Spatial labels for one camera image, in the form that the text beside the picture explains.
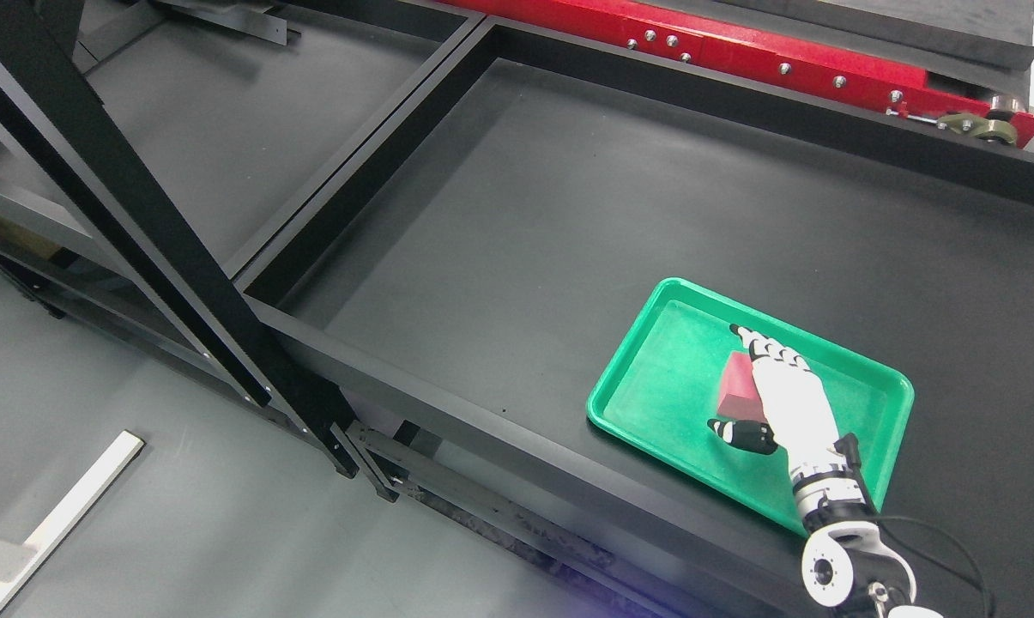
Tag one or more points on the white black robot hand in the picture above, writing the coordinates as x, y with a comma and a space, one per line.
799, 420

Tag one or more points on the pink foam block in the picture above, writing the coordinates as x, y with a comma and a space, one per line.
738, 398

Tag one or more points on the white robot forearm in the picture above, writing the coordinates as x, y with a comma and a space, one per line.
848, 569

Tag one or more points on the green plastic tray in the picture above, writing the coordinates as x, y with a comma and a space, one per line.
662, 386

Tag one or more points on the black metal shelf rack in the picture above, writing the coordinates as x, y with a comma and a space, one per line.
416, 235

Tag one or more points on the white desk foot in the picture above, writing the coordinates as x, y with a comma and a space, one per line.
19, 561

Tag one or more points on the red metal rail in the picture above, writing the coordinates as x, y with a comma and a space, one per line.
876, 84

